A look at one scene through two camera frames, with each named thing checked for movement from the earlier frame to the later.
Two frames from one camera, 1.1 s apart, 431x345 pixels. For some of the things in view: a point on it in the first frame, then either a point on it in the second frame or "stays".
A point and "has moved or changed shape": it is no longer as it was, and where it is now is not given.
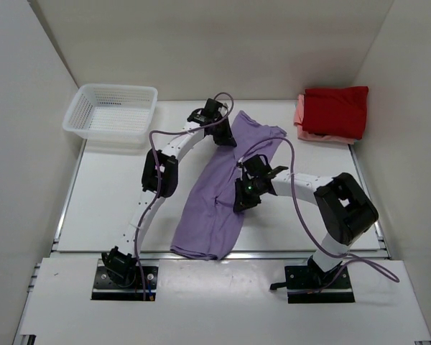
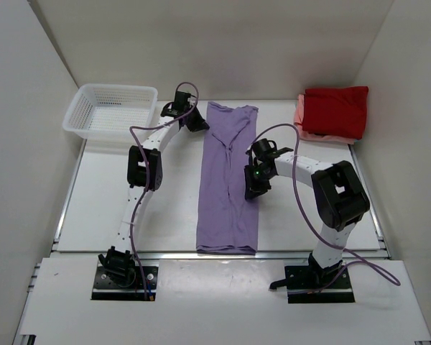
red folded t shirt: (336, 111) stays
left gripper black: (222, 133) to (195, 122)
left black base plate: (105, 289) stays
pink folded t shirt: (299, 120) stays
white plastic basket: (110, 112) stays
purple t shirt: (210, 218) has moved or changed shape
